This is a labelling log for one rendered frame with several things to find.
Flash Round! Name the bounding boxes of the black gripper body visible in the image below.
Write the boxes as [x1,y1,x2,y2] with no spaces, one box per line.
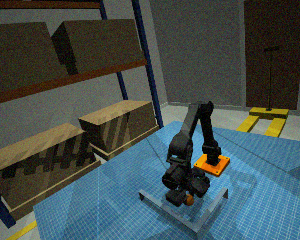
[166,167,206,208]

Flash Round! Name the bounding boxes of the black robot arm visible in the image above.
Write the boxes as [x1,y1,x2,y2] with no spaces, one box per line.
[162,101,222,199]

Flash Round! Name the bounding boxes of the clear l-shaped low wall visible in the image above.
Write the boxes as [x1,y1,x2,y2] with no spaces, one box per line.
[138,187,228,234]

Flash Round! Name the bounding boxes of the low clear corner walls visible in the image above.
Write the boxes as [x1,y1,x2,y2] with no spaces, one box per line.
[139,190,228,240]

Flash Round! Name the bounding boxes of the orange ball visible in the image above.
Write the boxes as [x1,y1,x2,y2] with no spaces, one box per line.
[187,195,194,206]

